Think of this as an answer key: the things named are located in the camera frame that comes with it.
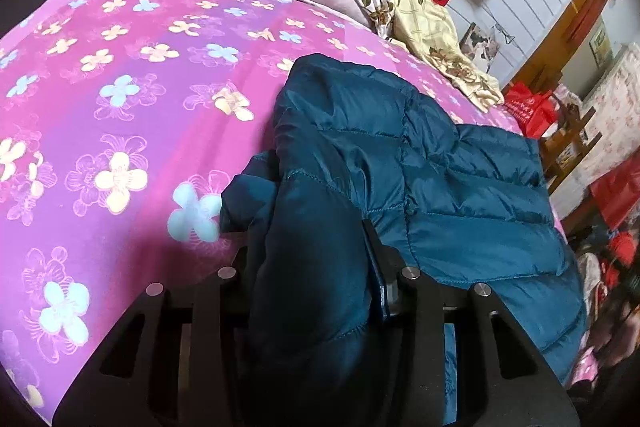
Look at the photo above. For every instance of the wall photo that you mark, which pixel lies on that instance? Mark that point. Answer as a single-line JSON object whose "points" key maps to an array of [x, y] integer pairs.
{"points": [[479, 42]]}

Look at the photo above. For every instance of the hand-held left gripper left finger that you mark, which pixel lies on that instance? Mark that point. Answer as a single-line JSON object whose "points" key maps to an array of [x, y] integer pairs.
{"points": [[210, 307]]}

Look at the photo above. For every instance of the pink floral bed sheet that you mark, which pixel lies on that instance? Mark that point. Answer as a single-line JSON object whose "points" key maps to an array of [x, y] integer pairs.
{"points": [[125, 57]]}

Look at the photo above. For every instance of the red shopping bag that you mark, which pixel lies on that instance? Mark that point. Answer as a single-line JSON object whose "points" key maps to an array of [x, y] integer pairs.
{"points": [[530, 109]]}

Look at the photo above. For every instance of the teal down jacket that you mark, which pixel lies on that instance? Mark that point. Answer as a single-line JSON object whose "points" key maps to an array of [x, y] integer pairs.
{"points": [[450, 187]]}

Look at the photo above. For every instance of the yellow brown floral quilt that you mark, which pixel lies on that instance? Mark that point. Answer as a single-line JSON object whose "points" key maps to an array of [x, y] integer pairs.
{"points": [[420, 17]]}

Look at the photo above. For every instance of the wooden door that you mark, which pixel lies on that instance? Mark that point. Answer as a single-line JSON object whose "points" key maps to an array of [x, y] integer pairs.
{"points": [[560, 32]]}

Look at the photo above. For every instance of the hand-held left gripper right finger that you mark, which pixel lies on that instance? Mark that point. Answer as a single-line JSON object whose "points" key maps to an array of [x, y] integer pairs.
{"points": [[380, 267]]}

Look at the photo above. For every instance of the floral white cloth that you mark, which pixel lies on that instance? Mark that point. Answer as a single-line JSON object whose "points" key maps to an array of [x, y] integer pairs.
{"points": [[612, 117]]}

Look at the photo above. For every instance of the wooden chair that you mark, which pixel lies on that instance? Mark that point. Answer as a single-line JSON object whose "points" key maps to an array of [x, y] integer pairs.
{"points": [[570, 147]]}

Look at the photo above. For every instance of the red cloth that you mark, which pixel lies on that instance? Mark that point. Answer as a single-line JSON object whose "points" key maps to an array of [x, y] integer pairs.
{"points": [[617, 192], [625, 249]]}

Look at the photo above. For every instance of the framed wall picture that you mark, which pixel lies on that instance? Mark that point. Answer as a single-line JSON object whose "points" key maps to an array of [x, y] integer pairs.
{"points": [[600, 48]]}

